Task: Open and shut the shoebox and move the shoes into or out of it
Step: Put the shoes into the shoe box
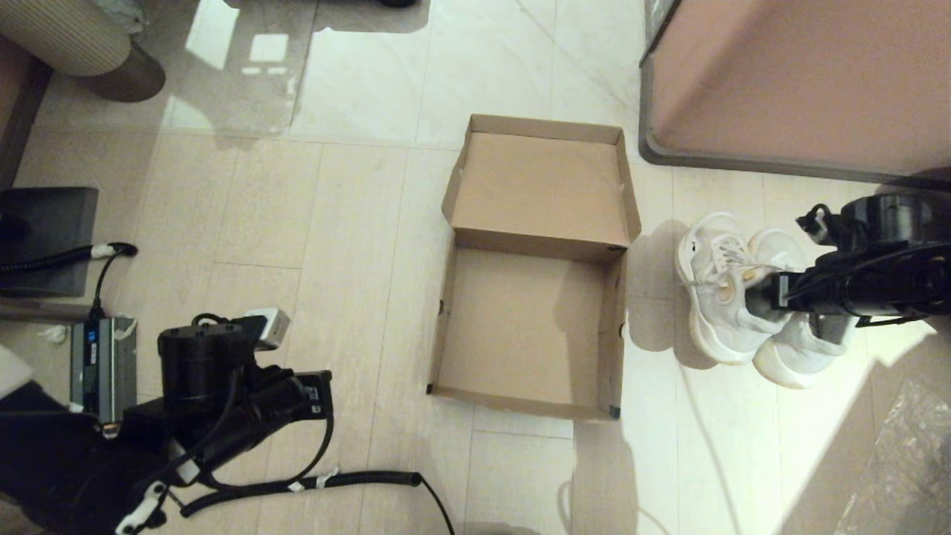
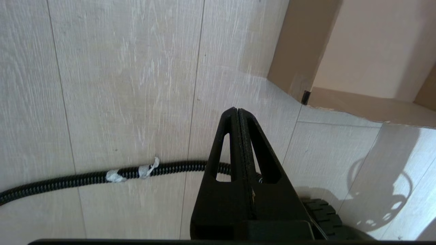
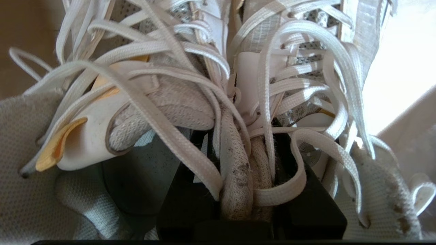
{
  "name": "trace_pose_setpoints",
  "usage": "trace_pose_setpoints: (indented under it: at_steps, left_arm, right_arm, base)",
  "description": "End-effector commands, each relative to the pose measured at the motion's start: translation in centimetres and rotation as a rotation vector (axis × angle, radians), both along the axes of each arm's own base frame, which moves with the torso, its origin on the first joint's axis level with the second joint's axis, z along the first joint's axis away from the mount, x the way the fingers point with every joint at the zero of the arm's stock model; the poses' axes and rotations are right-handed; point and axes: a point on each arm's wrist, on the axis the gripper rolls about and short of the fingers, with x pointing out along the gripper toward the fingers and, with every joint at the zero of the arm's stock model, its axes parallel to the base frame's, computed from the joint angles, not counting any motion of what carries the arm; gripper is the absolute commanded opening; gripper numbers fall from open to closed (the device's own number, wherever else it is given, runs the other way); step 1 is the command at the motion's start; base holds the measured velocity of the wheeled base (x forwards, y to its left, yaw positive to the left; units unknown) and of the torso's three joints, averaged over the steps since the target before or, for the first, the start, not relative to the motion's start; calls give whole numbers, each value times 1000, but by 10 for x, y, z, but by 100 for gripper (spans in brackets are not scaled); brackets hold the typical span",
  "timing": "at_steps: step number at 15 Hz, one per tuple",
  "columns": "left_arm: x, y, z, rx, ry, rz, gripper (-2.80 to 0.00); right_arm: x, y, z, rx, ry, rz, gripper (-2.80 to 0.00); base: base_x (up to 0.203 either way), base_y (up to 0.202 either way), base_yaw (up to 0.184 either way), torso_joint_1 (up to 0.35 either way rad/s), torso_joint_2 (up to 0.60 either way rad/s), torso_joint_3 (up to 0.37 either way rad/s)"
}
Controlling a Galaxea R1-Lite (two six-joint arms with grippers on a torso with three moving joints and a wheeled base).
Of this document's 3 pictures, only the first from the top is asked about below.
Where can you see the dark brown wooden furniture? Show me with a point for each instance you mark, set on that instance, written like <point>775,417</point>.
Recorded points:
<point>18,104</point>

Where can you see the long black corrugated conduit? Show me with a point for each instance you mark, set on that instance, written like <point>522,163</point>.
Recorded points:
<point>334,483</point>

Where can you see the white lace-up sneaker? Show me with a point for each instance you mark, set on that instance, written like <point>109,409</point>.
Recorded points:
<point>802,357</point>
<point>713,312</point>

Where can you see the grey metal power supply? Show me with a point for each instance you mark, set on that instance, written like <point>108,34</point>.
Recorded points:
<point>104,364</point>

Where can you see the cardboard shoe box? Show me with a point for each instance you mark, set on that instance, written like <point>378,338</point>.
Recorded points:
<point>535,186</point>

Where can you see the beige ribbed cylinder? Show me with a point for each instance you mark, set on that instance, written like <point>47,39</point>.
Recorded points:
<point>59,37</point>

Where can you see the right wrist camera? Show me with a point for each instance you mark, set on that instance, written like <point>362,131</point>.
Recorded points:
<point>816,224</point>

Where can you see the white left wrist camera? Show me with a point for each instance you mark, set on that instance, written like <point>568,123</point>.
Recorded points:
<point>267,327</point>

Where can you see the clear crinkled plastic sheet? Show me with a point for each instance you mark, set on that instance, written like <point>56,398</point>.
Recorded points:
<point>914,461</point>

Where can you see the black corrugated conduit with plug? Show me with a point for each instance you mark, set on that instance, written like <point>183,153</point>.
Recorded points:
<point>44,261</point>

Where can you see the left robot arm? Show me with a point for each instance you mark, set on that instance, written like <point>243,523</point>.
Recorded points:
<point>197,364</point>

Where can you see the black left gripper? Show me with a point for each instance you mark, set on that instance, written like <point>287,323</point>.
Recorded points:
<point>293,401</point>

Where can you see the grey crumpled bag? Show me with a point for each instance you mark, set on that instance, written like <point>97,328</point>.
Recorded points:
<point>122,13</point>

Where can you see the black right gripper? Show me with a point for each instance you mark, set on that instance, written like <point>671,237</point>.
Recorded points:
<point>877,290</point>

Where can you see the pink cabinet with grey frame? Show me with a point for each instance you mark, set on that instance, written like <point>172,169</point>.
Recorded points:
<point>802,74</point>

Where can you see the white paper scrap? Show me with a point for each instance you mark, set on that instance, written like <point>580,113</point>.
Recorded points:
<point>53,335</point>

